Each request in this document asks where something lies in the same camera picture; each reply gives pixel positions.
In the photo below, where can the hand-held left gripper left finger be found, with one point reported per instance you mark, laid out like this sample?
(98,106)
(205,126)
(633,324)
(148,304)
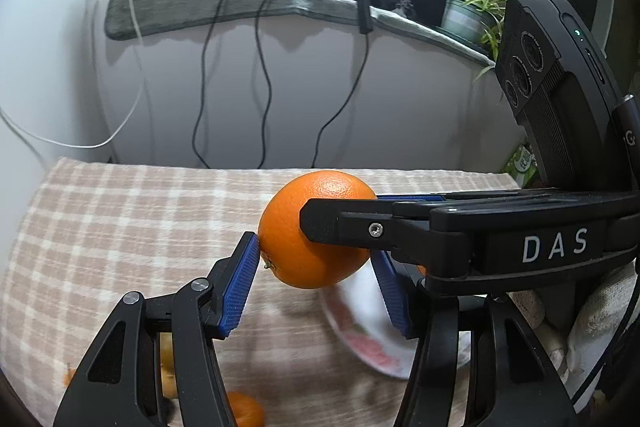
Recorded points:
(240,292)

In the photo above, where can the potted spider plant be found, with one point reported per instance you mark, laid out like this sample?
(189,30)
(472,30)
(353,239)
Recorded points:
(465,14)

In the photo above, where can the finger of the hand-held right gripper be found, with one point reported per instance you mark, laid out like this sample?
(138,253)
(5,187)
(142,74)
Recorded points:
(410,198)
(350,224)

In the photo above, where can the mandarin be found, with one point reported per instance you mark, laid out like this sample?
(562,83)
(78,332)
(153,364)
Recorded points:
(247,412)

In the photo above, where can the beige checked tablecloth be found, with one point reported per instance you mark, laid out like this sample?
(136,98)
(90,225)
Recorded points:
(125,232)

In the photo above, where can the floral white plate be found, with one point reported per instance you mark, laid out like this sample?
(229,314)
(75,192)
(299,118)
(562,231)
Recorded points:
(360,327)

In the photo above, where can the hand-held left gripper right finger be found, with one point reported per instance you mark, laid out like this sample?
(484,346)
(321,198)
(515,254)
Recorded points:
(392,302)

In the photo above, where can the person's right hand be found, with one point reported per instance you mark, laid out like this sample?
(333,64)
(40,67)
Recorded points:
(600,317)

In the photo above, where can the large orange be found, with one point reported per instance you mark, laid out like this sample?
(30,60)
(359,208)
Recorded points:
(285,232)

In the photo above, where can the green carton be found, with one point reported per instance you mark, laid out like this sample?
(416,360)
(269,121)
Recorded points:
(521,164)

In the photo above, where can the small purple plant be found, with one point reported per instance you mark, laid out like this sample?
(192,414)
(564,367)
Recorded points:
(404,2)

